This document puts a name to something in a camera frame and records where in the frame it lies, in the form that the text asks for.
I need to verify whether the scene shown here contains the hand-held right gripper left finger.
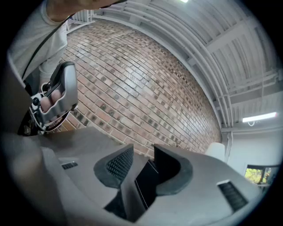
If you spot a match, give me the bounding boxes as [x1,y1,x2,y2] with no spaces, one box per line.
[93,143,134,189]

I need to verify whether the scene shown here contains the black cable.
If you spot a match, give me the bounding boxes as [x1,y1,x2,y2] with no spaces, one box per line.
[21,12,77,78]

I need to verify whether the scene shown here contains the ceiling tube light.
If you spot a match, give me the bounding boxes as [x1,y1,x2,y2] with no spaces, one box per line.
[242,112,278,123]

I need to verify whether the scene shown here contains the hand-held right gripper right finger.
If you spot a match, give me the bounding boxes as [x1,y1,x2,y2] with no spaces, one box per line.
[153,144,194,196]

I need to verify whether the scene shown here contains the white ceiling pipes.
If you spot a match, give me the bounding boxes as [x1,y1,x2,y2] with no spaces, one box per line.
[92,0,235,133]

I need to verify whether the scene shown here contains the black box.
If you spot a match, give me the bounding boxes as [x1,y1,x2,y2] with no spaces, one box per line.
[134,159,160,211]

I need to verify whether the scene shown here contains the person's grey shirt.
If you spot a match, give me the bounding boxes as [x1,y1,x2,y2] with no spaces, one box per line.
[8,0,68,89]

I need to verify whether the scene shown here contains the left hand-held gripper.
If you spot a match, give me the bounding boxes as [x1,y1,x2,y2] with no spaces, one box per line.
[17,61,79,136]

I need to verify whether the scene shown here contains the person's neck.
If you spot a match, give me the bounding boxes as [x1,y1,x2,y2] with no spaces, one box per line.
[46,0,128,23]

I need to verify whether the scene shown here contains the person's left hand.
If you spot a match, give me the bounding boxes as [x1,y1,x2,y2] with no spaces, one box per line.
[40,89,65,113]

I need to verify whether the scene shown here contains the window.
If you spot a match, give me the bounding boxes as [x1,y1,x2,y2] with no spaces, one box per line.
[244,164,279,185]

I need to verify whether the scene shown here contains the white shade table lamp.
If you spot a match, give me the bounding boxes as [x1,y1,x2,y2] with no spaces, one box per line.
[205,142,226,163]

